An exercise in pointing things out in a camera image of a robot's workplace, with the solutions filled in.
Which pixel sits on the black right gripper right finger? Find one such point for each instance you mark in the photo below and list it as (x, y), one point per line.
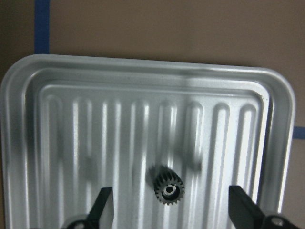
(245, 214)

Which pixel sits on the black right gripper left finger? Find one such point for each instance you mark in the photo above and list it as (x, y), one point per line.
(100, 216)

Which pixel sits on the silver metal tray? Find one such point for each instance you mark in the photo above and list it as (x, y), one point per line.
(71, 125)

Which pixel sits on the black bearing gear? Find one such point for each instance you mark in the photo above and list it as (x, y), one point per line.
(168, 187)

